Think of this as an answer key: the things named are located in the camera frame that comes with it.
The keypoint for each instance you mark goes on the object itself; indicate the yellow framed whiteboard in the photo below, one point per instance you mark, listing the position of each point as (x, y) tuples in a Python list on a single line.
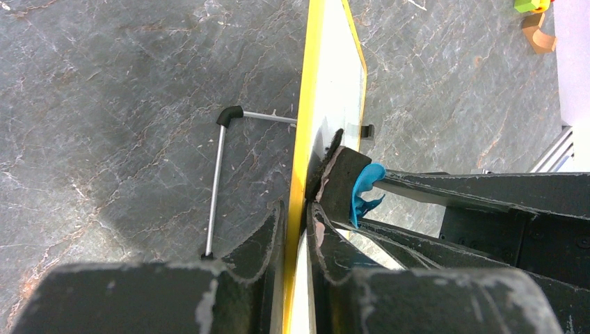
[(332, 96)]

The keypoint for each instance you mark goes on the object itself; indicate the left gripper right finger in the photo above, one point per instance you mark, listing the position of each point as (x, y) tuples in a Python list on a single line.
[(351, 293)]

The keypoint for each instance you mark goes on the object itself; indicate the colourful toy brick car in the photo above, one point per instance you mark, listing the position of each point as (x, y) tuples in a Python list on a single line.
[(533, 6)]

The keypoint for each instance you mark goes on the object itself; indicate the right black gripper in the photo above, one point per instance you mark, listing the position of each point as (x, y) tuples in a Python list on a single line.
[(554, 243)]

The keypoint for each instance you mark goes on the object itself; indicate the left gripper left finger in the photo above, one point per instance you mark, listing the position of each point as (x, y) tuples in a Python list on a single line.
[(241, 292)]

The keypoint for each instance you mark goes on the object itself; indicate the blue black whiteboard eraser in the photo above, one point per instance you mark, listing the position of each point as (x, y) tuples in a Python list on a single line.
[(339, 180)]

